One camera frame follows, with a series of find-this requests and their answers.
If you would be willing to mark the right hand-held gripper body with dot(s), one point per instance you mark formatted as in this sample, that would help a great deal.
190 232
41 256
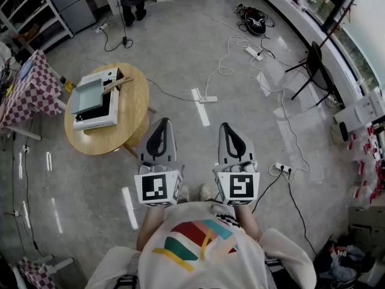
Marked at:
240 187

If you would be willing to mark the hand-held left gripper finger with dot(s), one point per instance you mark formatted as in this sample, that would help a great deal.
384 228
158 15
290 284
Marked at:
171 149
142 149

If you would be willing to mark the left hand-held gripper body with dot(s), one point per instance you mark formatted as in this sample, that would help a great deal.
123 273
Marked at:
153 188

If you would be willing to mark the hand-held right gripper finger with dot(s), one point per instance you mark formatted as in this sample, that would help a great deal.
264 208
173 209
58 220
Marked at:
249 153
222 152

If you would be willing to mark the grey square frying pan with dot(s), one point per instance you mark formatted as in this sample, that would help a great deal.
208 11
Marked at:
87 96

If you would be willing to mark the white induction cooker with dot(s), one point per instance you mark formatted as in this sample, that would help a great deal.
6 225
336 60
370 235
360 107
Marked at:
90 78

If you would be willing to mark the person's right forearm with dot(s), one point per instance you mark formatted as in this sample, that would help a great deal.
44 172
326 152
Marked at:
249 221

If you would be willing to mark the person's left forearm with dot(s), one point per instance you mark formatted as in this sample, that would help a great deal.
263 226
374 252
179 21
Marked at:
149 227

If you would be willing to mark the person's left shoe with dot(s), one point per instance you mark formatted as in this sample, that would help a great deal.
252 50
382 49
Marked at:
184 193

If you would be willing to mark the person's shoe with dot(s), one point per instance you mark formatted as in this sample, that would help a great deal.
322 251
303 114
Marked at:
205 191
184 193

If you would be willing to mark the person's right shoe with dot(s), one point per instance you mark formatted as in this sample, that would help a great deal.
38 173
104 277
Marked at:
205 191

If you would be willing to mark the white power strip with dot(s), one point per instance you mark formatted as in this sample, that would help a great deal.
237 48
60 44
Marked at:
102 27
254 53
208 99
284 168

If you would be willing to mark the round wooden table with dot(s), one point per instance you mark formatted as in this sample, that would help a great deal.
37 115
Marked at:
132 101

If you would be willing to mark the person's white printed shirt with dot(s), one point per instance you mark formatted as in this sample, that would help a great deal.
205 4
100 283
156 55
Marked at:
210 272

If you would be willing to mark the yellow oil bottle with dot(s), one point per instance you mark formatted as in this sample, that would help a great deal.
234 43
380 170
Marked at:
70 86

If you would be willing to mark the small black speaker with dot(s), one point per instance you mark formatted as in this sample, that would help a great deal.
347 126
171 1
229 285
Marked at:
343 131

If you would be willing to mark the black metal chair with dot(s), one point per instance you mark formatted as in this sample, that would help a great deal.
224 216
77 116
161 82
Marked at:
316 62

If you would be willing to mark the pile of red white packets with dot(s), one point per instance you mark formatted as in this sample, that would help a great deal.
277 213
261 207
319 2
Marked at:
368 149

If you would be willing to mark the white cardboard box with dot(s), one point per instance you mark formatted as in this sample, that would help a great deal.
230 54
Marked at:
364 108

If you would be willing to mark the checkered cloth covered table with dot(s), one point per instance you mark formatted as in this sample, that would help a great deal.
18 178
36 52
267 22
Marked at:
30 271
33 92

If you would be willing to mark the grey cardboard boxes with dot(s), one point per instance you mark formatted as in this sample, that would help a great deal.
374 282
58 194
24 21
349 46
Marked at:
367 221

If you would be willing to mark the blue plate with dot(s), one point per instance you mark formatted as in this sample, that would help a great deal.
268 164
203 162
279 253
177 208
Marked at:
25 68

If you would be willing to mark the small yellow item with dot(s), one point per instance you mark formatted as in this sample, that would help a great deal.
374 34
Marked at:
10 89

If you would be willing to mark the dark red coat rack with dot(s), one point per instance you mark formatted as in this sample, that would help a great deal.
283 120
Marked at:
330 27

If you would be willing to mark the grey refrigerator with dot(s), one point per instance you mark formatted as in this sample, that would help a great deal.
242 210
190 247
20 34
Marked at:
73 4

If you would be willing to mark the white shelf rack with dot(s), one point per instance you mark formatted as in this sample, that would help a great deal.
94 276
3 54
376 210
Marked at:
45 17

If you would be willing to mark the window with black frame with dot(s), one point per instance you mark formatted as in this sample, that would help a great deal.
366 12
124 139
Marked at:
325 1

